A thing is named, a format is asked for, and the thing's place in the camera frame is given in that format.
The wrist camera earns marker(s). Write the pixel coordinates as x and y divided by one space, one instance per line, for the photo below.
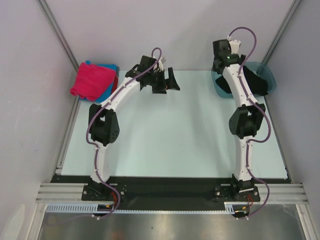
159 67
234 45

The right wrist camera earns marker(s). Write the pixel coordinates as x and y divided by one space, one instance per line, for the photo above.
234 45

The aluminium corner post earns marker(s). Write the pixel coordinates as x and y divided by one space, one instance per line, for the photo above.
281 30
45 8

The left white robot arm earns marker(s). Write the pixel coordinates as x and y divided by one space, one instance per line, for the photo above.
103 125

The left white cable duct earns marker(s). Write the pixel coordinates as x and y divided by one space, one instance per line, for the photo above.
88 208

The left aluminium corner post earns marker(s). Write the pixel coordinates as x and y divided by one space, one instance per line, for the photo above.
45 8

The red folded t shirt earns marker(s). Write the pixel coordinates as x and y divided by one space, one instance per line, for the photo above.
115 83

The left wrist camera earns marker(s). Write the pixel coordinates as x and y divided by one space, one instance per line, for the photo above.
159 67

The black t shirt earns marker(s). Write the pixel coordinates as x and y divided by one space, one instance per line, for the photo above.
257 85

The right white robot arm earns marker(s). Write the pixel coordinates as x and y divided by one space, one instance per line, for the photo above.
248 115

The right white cable duct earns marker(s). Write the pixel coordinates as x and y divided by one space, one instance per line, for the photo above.
239 207

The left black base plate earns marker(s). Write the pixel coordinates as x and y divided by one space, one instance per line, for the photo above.
99 192

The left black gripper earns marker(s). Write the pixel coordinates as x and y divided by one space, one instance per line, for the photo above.
166 84

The pink folded t shirt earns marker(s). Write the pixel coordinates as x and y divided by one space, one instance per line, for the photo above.
91 81

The right aluminium corner post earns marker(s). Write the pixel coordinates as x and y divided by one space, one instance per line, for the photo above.
281 30

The teal plastic bin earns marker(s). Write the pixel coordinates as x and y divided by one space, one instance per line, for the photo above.
262 71

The white cable duct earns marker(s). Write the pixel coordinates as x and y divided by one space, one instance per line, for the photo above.
239 207
88 208

